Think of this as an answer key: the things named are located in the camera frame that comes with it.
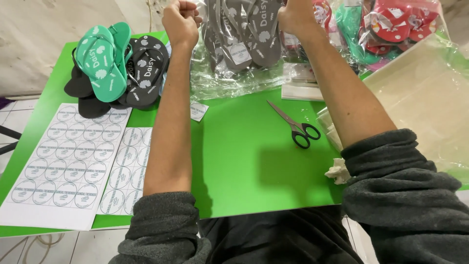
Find person's right hand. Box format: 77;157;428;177
277;0;319;37

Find person's left hand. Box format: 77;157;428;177
161;0;203;48

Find clear plastic bag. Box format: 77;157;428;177
190;0;295;100

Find grey printed flip-flop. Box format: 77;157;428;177
243;0;283;69
203;0;254;73

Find round sticker on bag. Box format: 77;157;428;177
227;43;253;66

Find packed teal flip-flops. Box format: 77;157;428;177
334;3;383;66

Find green printed flip-flop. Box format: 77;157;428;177
75;25;128;103
108;22;133;82

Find black printed flip-flop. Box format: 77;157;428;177
118;35;170;109

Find small stack of white packets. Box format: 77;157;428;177
281;62;325;102

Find loose cut square sticker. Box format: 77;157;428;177
189;101;210;122

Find packed red flip-flops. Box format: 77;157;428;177
357;0;442;53

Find plain black flip-flop sole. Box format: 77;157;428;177
78;95;111;119
64;65;95;99

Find stack of large clear bags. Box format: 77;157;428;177
317;34;469;186

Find crumpled white tissue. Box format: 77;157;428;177
324;158;352;185

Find narrow round sticker sheet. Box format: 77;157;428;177
97;126;153;216

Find large round sticker sheet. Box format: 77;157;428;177
0;102;133;232

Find person's left grey sleeve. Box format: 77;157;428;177
108;191;213;264

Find person's grey sleeve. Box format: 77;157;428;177
340;128;469;264
108;191;213;264

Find dark furniture leg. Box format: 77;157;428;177
0;125;22;155

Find person's dark trousers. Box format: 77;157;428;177
197;205;364;264

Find person's right grey sleeve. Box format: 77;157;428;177
340;128;469;264

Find black handled scissors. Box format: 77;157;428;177
266;99;322;150

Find pale cable on floor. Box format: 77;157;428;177
0;232;66;264

